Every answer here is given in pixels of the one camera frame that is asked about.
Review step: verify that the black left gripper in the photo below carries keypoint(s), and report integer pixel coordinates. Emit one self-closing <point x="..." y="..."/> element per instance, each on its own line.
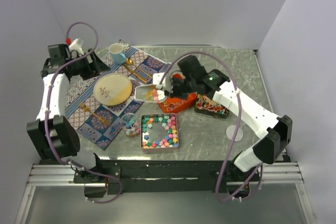
<point x="94" y="68"/>

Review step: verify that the gold fork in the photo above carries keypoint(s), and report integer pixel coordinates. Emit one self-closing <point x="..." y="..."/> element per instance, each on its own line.
<point x="85" y="108"/>

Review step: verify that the gold knife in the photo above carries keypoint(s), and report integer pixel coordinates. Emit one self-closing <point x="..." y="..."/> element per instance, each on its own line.
<point x="135" y="73"/>

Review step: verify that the blue white mug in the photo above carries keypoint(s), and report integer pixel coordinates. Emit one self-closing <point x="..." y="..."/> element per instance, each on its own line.
<point x="117" y="53"/>

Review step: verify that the silver metal scoop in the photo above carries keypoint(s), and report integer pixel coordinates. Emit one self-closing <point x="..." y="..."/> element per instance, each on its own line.
<point x="149" y="93"/>

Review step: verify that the gold spoon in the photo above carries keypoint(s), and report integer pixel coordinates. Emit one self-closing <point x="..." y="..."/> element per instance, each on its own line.
<point x="130" y="62"/>

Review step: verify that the cream floral plate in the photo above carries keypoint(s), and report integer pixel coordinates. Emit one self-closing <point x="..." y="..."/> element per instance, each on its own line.
<point x="112" y="89"/>

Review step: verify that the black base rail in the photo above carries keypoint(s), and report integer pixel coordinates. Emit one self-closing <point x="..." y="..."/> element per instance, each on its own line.
<point x="149" y="177"/>

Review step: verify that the orange candy tin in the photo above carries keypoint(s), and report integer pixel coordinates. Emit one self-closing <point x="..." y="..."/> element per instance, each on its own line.
<point x="173" y="105"/>

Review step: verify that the clear glass jar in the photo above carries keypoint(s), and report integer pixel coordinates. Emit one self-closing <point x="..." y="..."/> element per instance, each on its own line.
<point x="130" y="125"/>

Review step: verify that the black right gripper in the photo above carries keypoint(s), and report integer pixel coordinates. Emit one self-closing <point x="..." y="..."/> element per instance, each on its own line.
<point x="175" y="93"/>

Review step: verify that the pink star candy tin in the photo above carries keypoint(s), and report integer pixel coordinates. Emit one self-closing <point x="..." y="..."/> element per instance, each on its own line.
<point x="159" y="132"/>

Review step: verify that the gold lollipop tin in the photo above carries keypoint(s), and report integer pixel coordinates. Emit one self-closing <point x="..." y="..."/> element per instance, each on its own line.
<point x="205" y="106"/>

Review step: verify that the patterned blue placemat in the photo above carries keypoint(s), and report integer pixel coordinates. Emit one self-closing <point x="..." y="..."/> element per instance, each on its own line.
<point x="94" y="107"/>

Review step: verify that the aluminium frame rail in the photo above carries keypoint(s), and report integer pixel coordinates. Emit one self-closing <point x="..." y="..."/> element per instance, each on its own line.
<point x="50" y="174"/>

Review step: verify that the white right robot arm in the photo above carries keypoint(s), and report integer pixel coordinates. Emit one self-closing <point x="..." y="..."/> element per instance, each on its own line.
<point x="273" y="131"/>

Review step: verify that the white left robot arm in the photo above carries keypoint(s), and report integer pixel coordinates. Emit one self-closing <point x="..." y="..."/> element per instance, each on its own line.
<point x="51" y="134"/>

